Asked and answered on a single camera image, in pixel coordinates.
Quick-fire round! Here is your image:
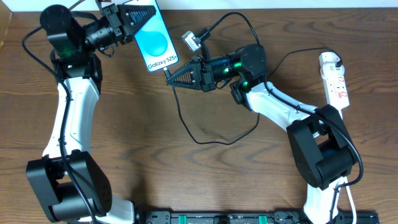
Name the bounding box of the black USB charging cable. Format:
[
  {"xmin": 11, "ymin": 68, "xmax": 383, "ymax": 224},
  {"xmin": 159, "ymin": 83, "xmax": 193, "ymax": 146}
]
[{"xmin": 163, "ymin": 47, "xmax": 343, "ymax": 146}]

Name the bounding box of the white USB charger adapter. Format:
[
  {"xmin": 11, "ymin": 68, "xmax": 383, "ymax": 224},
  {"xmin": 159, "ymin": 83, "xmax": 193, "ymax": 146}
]
[{"xmin": 319, "ymin": 52, "xmax": 345, "ymax": 80}]

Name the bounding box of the white power strip cord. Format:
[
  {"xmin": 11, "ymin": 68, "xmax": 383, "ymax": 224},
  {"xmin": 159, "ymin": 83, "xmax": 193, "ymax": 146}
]
[{"xmin": 343, "ymin": 177, "xmax": 358, "ymax": 224}]

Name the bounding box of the white power strip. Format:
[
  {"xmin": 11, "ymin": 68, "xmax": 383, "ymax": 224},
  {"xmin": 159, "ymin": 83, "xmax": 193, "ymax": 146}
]
[{"xmin": 320, "ymin": 67, "xmax": 349, "ymax": 117}]

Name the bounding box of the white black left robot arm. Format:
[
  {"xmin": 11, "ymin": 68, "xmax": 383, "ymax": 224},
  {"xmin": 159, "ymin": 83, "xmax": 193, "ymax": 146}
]
[{"xmin": 26, "ymin": 4, "xmax": 156, "ymax": 223}]

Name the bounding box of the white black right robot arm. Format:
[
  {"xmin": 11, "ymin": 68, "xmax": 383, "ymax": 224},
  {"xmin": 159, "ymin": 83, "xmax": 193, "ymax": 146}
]
[{"xmin": 165, "ymin": 44, "xmax": 363, "ymax": 223}]

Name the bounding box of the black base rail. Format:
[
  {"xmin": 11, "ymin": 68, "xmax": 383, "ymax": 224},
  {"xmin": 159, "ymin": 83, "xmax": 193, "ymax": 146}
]
[{"xmin": 136, "ymin": 210, "xmax": 380, "ymax": 224}]

